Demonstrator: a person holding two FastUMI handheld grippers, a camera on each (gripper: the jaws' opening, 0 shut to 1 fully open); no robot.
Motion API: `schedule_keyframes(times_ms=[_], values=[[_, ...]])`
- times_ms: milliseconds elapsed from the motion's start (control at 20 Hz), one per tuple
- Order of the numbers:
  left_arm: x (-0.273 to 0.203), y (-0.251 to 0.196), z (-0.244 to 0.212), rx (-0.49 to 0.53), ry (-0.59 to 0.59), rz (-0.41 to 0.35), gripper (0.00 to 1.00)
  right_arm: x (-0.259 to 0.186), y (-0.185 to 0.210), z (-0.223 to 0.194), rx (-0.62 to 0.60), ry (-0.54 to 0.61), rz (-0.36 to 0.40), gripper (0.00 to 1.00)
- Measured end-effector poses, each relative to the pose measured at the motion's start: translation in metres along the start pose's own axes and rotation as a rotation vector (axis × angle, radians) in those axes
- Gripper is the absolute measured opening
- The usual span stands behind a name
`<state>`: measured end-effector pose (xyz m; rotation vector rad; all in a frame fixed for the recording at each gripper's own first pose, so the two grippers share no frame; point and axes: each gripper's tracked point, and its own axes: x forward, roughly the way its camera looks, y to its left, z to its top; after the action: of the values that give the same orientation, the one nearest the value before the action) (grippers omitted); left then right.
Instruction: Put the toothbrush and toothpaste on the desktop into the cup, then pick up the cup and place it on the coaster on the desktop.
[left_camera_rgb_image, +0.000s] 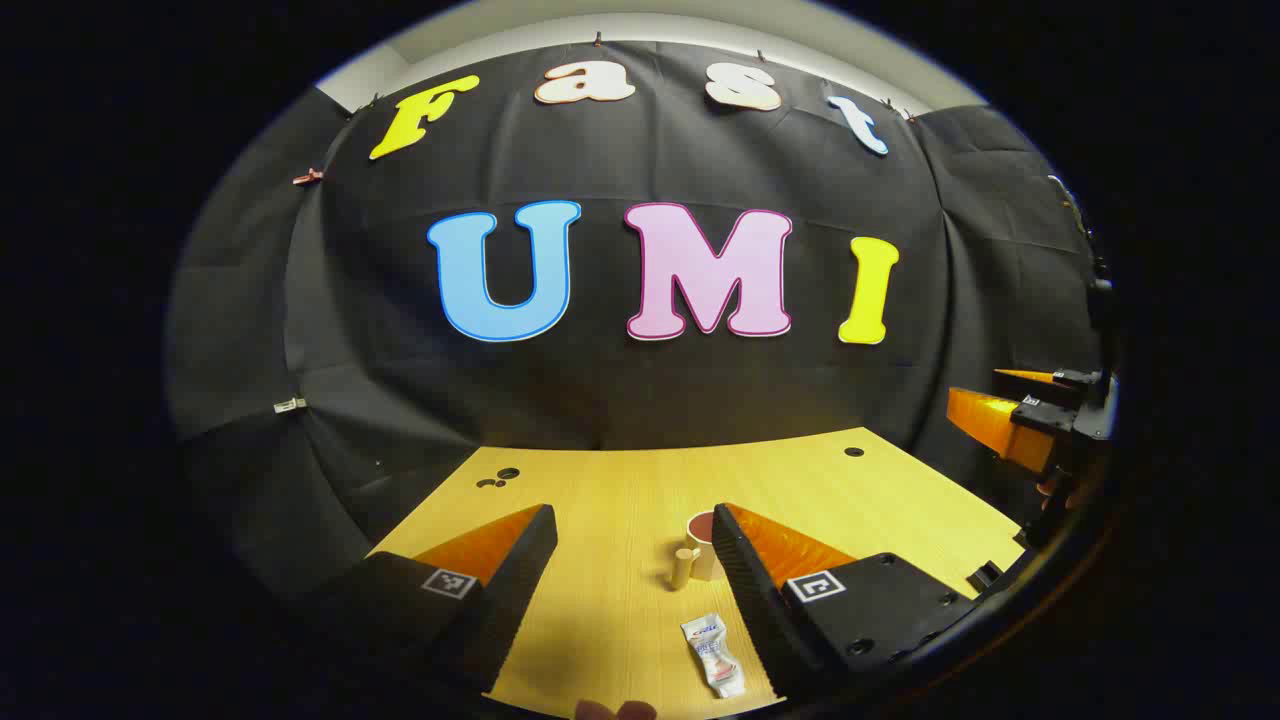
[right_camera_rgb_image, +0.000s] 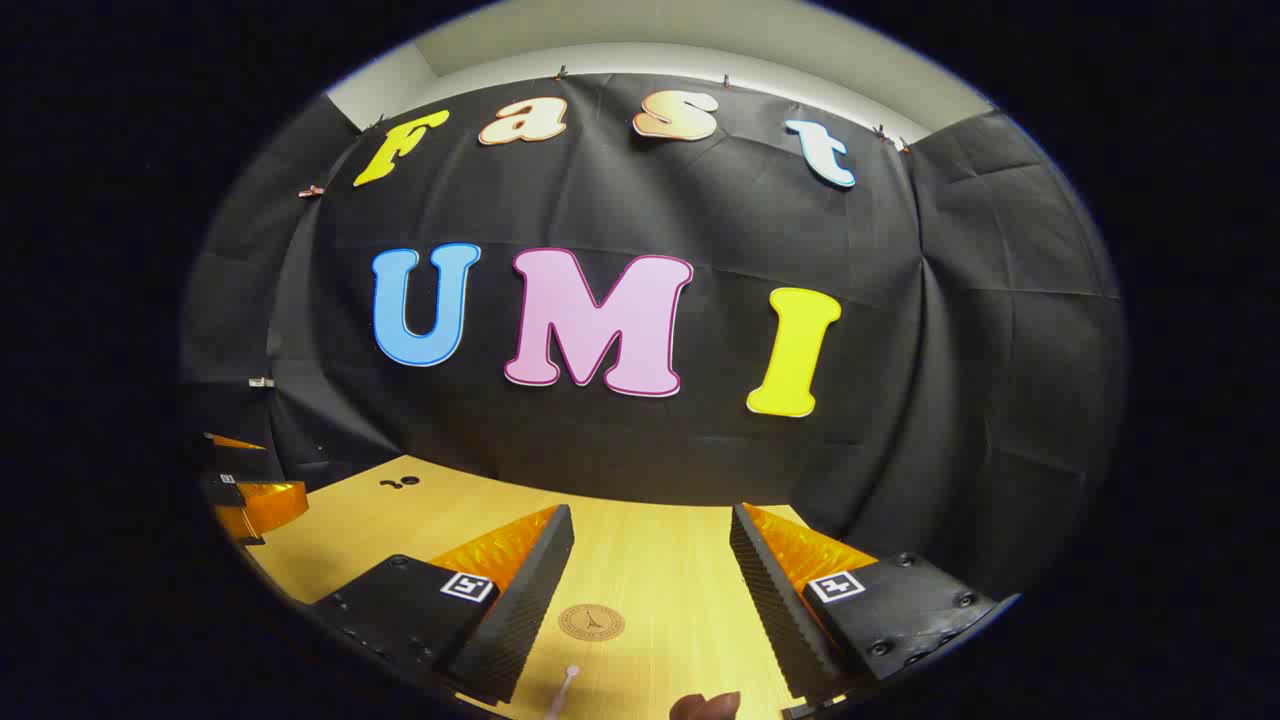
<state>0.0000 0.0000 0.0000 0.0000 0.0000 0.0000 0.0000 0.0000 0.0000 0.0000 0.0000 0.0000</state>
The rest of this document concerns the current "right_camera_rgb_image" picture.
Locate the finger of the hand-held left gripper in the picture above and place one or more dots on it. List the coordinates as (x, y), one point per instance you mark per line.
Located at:
(245, 462)
(270, 508)

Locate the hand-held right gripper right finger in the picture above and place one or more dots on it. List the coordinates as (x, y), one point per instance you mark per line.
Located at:
(770, 600)

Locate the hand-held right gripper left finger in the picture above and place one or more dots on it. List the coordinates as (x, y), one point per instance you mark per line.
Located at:
(525, 610)

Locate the round brown coaster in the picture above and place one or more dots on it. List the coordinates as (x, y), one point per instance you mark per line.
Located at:
(591, 622)

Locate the white pink toothbrush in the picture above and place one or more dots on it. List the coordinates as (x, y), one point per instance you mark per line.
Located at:
(560, 692)

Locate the wooden desktop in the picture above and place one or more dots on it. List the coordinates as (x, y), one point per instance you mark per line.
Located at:
(650, 560)

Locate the black backdrop cloth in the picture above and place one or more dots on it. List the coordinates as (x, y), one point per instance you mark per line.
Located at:
(640, 460)

